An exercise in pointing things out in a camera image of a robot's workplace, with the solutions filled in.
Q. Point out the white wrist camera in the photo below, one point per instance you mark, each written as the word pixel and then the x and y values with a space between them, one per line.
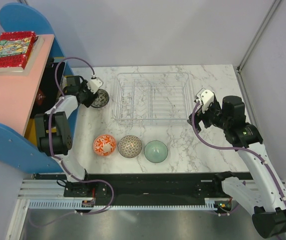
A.
pixel 94 84
pixel 204 98

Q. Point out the beige book under red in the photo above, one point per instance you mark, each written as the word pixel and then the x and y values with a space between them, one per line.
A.
pixel 33 56

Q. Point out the red illustrated book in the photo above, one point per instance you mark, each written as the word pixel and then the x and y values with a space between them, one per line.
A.
pixel 15 50

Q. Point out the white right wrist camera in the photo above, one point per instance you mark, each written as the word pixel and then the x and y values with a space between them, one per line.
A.
pixel 204 98

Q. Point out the blue pink bookshelf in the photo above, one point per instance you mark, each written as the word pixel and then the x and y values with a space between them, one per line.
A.
pixel 18 92

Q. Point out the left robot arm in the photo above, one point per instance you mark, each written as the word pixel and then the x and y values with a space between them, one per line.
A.
pixel 53 131

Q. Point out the white cable duct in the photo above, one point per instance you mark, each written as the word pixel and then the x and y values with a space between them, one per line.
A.
pixel 80 204

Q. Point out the brown patterned bowl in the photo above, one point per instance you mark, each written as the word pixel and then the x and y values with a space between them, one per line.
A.
pixel 129 146

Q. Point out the orange floral bowl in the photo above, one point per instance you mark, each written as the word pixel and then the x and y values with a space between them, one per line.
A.
pixel 104 145

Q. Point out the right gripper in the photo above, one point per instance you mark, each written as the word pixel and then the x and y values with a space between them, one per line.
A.
pixel 199 115

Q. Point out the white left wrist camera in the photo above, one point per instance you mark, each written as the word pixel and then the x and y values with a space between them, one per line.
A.
pixel 94 84

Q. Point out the yellow book on shelf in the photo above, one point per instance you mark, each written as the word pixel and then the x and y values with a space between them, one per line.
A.
pixel 30 133

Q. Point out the clear wire dish rack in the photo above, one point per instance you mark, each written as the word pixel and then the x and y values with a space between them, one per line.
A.
pixel 152 98

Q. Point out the black book on shelf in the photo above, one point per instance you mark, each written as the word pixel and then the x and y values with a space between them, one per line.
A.
pixel 47 92

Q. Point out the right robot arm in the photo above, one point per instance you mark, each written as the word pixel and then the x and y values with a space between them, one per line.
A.
pixel 267 206

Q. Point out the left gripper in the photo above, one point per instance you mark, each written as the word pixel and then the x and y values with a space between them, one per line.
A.
pixel 92 97

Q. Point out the pale green bowl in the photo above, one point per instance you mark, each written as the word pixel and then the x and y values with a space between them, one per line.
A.
pixel 156 151

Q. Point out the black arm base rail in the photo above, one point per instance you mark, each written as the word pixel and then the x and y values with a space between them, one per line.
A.
pixel 143 189

